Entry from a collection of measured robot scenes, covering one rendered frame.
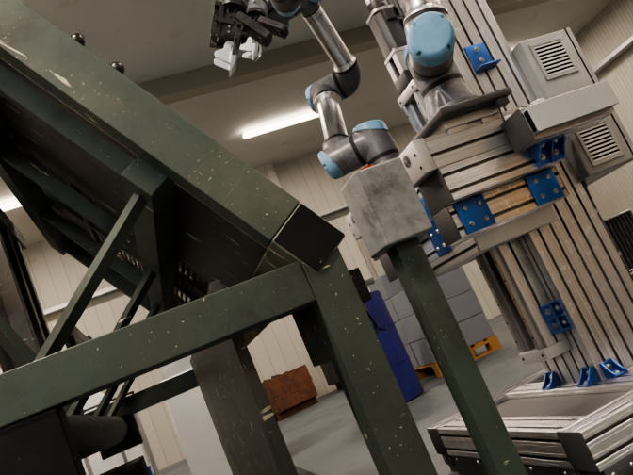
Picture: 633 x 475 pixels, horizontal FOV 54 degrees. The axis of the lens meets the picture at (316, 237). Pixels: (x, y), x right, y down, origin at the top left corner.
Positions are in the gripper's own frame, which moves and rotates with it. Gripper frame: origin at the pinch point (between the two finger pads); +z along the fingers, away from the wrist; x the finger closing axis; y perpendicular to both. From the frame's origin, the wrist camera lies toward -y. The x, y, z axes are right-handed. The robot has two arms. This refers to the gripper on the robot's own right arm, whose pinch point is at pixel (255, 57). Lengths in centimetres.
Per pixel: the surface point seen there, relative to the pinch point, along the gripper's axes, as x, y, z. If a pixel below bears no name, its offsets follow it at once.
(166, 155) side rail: 46, 0, 74
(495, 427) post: 6, -66, 118
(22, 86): 50, 36, 56
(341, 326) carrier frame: 25, -35, 103
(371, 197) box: 29, -41, 75
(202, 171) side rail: 42, -7, 76
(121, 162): 38, 14, 69
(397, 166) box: 29, -47, 66
